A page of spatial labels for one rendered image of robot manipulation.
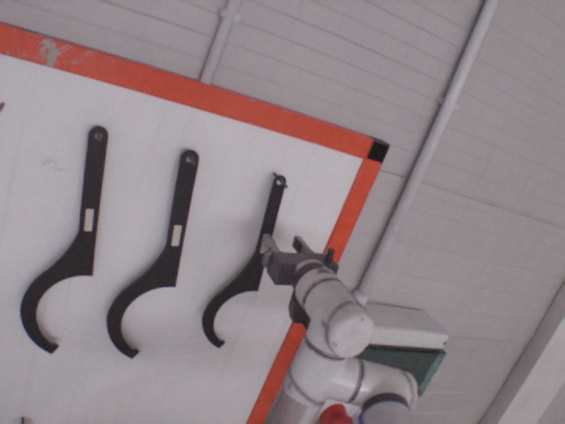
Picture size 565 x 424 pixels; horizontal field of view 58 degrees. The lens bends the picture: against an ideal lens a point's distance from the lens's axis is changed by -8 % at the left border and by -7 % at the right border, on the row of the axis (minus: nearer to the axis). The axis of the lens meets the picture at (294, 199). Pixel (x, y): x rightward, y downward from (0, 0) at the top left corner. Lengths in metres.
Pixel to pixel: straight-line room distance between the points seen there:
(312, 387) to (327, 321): 0.13
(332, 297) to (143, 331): 0.59
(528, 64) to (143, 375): 1.36
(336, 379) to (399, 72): 0.76
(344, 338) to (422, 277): 0.80
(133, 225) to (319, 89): 0.52
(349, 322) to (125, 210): 0.56
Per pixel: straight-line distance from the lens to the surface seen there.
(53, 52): 1.10
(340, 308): 0.92
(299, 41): 1.23
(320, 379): 0.98
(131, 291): 1.26
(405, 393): 1.03
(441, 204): 1.58
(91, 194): 1.14
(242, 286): 1.31
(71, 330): 1.36
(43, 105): 1.13
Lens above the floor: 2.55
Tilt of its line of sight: 15 degrees down
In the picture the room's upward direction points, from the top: 22 degrees clockwise
